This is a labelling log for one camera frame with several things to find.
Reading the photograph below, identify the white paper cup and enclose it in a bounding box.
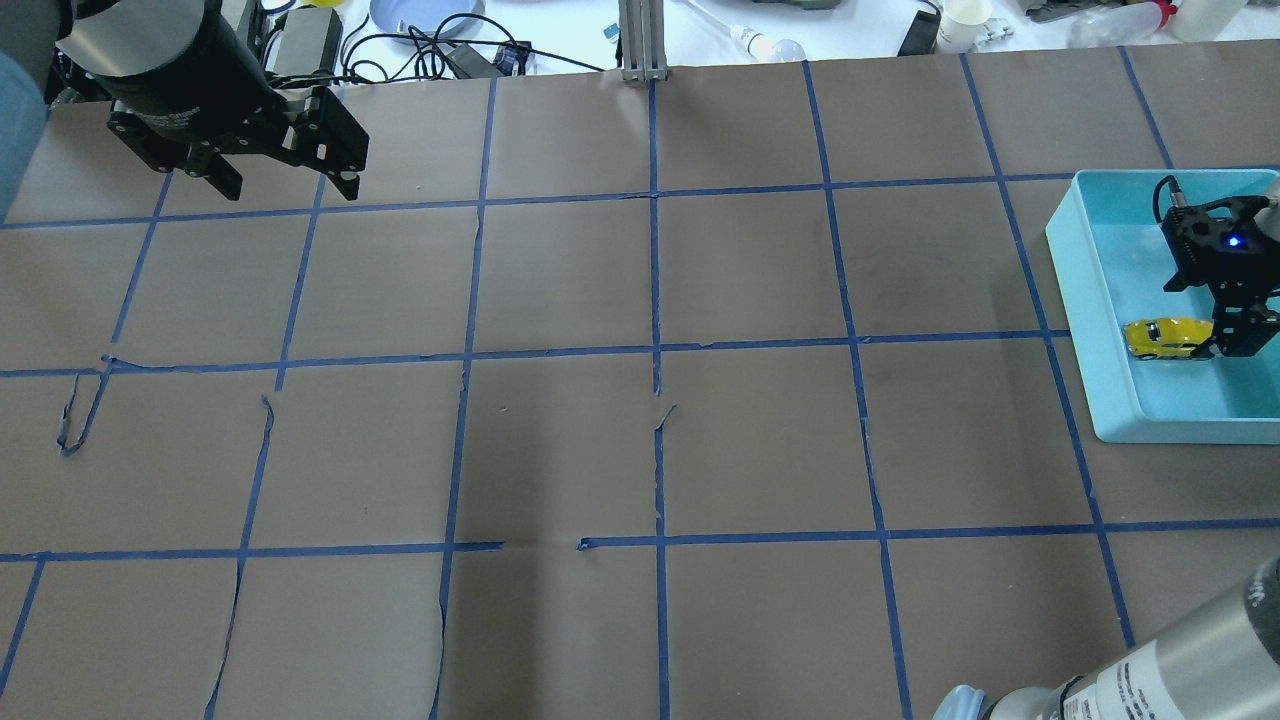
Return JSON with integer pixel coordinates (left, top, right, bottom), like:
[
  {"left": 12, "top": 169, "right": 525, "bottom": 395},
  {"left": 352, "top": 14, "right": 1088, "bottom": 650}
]
[{"left": 934, "top": 0, "right": 993, "bottom": 54}]

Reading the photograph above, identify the blue plate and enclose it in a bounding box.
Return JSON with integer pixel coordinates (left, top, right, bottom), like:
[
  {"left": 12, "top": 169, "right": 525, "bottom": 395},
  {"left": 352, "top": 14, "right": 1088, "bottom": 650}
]
[{"left": 367, "top": 0, "right": 485, "bottom": 42}]

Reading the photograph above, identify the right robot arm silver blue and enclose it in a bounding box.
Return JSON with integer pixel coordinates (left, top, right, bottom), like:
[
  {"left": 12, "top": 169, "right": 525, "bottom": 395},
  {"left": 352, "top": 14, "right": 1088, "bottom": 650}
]
[{"left": 936, "top": 169, "right": 1277, "bottom": 719}]

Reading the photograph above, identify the black power adapter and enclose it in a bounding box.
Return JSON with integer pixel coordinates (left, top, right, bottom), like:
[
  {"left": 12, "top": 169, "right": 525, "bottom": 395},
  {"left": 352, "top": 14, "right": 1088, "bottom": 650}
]
[{"left": 266, "top": 5, "right": 343, "bottom": 78}]

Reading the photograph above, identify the light bulb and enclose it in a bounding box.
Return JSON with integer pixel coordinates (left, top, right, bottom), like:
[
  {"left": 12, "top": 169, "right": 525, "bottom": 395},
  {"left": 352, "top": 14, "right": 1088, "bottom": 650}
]
[{"left": 685, "top": 1, "right": 806, "bottom": 63}]

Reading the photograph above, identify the turquoise plastic bin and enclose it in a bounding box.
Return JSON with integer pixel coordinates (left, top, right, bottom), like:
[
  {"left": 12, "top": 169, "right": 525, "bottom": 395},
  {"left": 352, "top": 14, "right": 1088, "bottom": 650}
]
[{"left": 1046, "top": 169, "right": 1279, "bottom": 445}]

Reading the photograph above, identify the yellow beetle toy car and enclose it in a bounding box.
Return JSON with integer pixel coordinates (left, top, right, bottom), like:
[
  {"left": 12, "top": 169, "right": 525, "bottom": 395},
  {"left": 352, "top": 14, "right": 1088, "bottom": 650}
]
[{"left": 1123, "top": 316, "right": 1213, "bottom": 361}]

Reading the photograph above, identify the aluminium frame post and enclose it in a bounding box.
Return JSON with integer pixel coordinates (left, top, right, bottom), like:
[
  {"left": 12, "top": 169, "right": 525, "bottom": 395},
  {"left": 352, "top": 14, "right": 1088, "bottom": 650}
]
[{"left": 618, "top": 0, "right": 669, "bottom": 83}]

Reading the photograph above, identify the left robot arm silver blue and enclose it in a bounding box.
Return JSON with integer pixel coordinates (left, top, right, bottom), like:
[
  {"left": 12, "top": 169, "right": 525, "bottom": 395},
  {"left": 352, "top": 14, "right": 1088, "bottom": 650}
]
[{"left": 3, "top": 1, "right": 370, "bottom": 208}]

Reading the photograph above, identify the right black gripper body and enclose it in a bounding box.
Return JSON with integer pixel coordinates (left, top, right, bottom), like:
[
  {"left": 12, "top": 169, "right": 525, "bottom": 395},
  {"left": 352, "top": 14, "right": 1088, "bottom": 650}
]
[{"left": 1160, "top": 196, "right": 1279, "bottom": 297}]

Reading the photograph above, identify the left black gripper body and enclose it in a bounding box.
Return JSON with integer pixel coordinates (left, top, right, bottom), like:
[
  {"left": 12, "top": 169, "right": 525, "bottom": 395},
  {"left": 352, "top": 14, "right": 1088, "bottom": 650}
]
[{"left": 58, "top": 1, "right": 296, "bottom": 170}]

